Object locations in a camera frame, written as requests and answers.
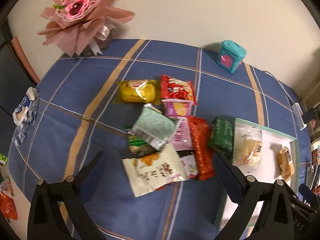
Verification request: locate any red snack packet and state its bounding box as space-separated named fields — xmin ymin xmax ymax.
xmin=161 ymin=75 xmax=197 ymax=106

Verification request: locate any pink flower bouquet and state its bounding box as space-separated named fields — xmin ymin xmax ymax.
xmin=38 ymin=0 xmax=135 ymax=56

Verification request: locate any orange red patterned packet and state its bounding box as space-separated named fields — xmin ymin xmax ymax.
xmin=188 ymin=116 xmax=215 ymax=181

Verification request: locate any green peas snack packet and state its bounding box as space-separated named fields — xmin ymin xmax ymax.
xmin=128 ymin=134 xmax=157 ymax=158

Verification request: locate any tan wrapped cake packet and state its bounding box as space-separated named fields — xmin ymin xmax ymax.
xmin=278 ymin=146 xmax=295 ymax=183

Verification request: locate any white tray with green rim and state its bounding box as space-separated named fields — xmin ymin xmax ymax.
xmin=213 ymin=118 xmax=300 ymax=230

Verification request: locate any clear wrapped bread bun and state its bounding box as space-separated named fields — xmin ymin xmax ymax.
xmin=233 ymin=126 xmax=263 ymax=166

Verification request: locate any purple pink snack packet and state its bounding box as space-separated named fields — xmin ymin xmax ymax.
xmin=162 ymin=99 xmax=193 ymax=151

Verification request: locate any red white small packet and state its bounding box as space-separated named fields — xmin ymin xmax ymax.
xmin=181 ymin=154 xmax=198 ymax=179

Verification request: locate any white packet with orange print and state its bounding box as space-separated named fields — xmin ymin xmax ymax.
xmin=123 ymin=144 xmax=188 ymax=197

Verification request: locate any crumpled blue white wrapper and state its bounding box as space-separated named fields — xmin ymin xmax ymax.
xmin=12 ymin=87 xmax=40 ymax=145

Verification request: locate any white power cable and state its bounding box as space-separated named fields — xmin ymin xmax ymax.
xmin=263 ymin=70 xmax=296 ymax=106

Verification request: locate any light green printed snack packet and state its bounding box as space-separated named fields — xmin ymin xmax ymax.
xmin=129 ymin=103 xmax=178 ymax=151

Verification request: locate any blue plaid tablecloth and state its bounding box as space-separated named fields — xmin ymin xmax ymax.
xmin=8 ymin=40 xmax=312 ymax=239

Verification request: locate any teal house-shaped tin box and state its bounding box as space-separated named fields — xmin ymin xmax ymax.
xmin=216 ymin=40 xmax=247 ymax=73

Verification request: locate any dark green biscuit packet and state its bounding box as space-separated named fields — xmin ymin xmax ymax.
xmin=209 ymin=118 xmax=234 ymax=159

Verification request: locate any white power strip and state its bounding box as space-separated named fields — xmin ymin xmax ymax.
xmin=291 ymin=102 xmax=307 ymax=131

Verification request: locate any yellow snack packet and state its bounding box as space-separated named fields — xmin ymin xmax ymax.
xmin=113 ymin=79 xmax=161 ymax=105

